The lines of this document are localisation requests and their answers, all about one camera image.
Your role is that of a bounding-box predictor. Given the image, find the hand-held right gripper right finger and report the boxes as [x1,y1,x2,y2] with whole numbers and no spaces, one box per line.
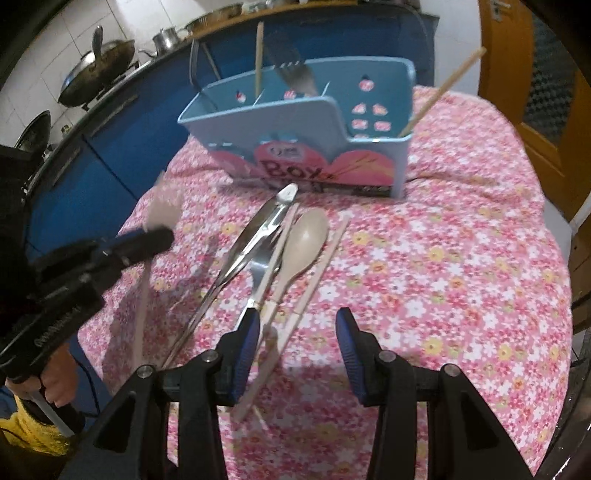
[335,307,532,480]

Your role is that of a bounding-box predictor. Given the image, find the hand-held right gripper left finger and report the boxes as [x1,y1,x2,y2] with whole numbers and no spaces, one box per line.
[60,307,262,480]

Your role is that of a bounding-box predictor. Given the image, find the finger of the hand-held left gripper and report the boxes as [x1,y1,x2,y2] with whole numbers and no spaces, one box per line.
[92,225,175,273]

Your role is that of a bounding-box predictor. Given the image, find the metal tongs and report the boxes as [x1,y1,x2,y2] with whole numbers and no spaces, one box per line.
[161,183,300,370]

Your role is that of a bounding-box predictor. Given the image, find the beige plastic spoon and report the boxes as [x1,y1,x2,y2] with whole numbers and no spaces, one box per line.
[259,208,329,333]

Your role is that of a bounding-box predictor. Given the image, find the metal chopstick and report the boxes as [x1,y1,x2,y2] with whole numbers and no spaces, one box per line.
[189,39,200,93]
[201,42,220,90]

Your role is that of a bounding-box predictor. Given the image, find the light blue utensil holder box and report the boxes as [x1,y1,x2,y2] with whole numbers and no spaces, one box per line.
[178,58,416,200]

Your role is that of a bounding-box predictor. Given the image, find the person's left hand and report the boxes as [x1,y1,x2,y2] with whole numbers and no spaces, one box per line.
[39,344,81,409]

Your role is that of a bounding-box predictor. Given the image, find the blue kitchen base cabinets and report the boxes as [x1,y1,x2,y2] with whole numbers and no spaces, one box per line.
[21,9,439,259]

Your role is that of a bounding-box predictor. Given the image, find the pink floral blanket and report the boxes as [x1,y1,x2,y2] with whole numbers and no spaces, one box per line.
[76,85,573,480]

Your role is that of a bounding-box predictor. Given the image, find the dark metal wok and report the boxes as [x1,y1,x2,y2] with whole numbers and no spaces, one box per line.
[14,110,51,153]

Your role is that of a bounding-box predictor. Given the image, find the large metal wok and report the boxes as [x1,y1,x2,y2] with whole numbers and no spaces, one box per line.
[58,39,137,109]

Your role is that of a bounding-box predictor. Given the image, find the metal kettle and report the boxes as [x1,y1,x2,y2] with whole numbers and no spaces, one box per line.
[137,27,190,58]

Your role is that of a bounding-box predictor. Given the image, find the metal colander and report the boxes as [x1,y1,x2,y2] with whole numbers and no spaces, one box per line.
[185,4,243,33]

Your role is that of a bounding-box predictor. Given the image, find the wooden door with glass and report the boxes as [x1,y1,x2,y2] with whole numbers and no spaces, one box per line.
[478,0,591,222]

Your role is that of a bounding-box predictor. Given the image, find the black cable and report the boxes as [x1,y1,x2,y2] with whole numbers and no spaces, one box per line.
[69,342,103,416]

